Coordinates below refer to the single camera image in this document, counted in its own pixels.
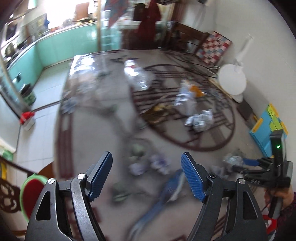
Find blue and yellow folder box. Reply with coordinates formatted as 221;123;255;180
249;103;289;158

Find small black bag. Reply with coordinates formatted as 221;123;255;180
133;3;145;22

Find white round desk fan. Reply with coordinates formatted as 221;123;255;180
218;34;255;103

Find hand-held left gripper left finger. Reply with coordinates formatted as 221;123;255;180
24;151;113;241

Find paper wrapper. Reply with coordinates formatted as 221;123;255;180
221;154;244;168
184;108;215;133
174;93;197;114

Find dark red hanging garment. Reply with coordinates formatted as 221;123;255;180
138;0;162;42

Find wooden cutting board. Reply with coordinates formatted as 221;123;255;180
75;2;90;22

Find red and white dustpan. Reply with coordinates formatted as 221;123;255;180
19;111;36;131

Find brown small box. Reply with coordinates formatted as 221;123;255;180
147;104;172;123

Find person's right hand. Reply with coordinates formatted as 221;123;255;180
264;185;295;210

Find checkered seat cushion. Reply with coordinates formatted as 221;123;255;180
195;31;233;67

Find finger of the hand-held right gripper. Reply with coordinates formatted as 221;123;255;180
231;164;276;185
242;157;275;168

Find teal kitchen base cabinets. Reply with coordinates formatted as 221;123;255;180
7;23;100;77

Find clear plastic water bottle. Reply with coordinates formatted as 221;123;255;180
124;60;155;91

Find plaid hanging towel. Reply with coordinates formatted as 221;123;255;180
104;0;130;26

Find person's right forearm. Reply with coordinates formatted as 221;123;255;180
275;192;296;241

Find glass sliding door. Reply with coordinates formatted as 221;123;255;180
96;0;176;50
0;53;26;110

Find black cables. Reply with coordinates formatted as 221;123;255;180
175;42;221;80

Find green trash bucket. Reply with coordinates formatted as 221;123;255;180
20;84;37;106

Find carved wooden chair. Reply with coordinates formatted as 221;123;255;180
0;155;36;214

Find orange and white packet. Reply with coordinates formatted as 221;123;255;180
181;80;204;98

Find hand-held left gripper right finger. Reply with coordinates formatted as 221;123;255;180
181;152;269;241

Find dark wooden chair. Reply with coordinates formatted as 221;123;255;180
166;22;209;52

